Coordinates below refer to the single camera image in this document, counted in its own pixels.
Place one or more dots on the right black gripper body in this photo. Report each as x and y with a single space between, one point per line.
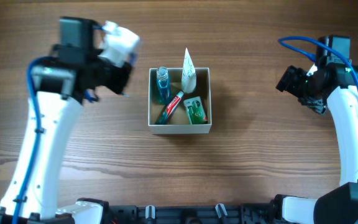
289 80

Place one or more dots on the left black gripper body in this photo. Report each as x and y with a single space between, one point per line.
119 78

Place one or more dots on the blue mouthwash bottle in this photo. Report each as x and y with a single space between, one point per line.
163 85

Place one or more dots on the teal toothpaste tube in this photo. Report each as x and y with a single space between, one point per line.
169 109

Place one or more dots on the white lotion tube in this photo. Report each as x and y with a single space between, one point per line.
188 78

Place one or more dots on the green Dettol soap bar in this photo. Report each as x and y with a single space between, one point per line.
195 111

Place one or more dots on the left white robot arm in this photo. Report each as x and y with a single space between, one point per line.
57 90

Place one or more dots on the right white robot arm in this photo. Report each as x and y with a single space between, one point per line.
332 88

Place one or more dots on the white cardboard box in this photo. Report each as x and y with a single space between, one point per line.
179 122

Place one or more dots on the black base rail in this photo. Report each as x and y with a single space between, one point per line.
214 214

